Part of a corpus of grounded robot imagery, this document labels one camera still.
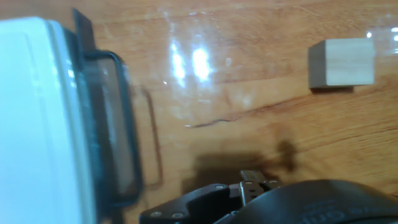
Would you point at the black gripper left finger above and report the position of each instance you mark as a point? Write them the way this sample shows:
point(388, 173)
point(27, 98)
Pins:
point(186, 208)

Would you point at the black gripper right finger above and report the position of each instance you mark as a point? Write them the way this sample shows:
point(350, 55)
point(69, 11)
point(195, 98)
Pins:
point(250, 186)

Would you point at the white two-drawer cabinet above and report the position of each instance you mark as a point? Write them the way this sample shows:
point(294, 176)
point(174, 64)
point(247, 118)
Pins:
point(28, 124)

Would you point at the large pale wooden cube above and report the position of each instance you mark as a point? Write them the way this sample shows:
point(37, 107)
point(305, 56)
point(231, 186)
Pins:
point(345, 62)

